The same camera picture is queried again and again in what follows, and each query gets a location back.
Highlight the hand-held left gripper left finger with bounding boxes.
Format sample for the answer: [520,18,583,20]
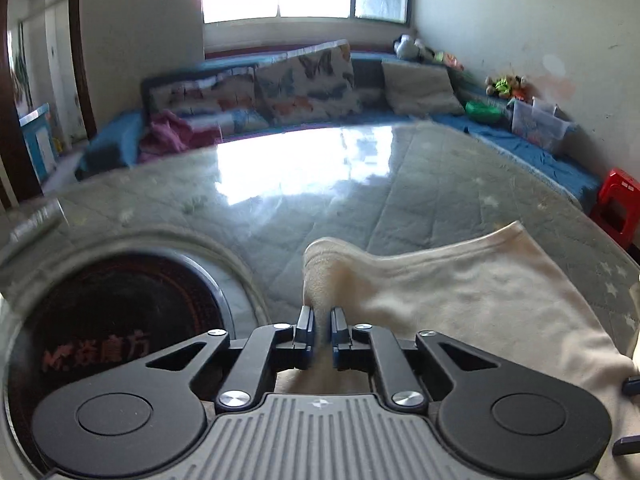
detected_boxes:
[145,306,317,414]

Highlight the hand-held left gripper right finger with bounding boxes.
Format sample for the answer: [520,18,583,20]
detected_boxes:
[328,307,502,414]

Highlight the cream cloth garment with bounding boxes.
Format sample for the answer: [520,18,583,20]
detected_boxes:
[272,220,640,480]

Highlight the round black induction cooker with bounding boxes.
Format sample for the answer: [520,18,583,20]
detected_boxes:
[7,246,237,476]

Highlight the red plastic stool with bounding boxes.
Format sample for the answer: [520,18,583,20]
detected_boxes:
[589,167,640,252]

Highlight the pink crumpled cloth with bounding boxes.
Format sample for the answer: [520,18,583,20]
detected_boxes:
[138,108,222,164]

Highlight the large butterfly print cushion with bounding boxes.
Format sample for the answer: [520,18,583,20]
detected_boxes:
[254,38,364,124]

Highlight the blue corner sofa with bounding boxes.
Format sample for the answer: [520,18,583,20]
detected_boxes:
[74,49,604,212]

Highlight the long butterfly print cushion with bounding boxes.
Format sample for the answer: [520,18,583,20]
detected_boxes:
[142,66,275,137]

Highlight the plain grey pillow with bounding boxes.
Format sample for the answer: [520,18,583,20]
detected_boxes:
[381,59,467,116]

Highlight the green plastic bowl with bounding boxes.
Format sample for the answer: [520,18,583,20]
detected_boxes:
[464,100,504,125]

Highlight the clear plastic storage box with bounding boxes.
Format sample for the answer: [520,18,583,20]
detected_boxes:
[509,98,572,154]

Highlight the small white plastic box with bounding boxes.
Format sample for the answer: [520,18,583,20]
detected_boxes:
[531,95,559,117]

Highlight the black and white plush toy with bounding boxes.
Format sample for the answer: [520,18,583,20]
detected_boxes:
[393,34,434,61]

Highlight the colourful small toys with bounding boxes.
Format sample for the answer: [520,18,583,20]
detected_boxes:
[434,51,467,72]

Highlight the green and yellow plush toy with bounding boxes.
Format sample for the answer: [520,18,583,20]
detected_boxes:
[484,73,532,102]

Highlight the blue and white cabinet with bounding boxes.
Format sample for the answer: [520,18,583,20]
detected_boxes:
[18,102,59,187]

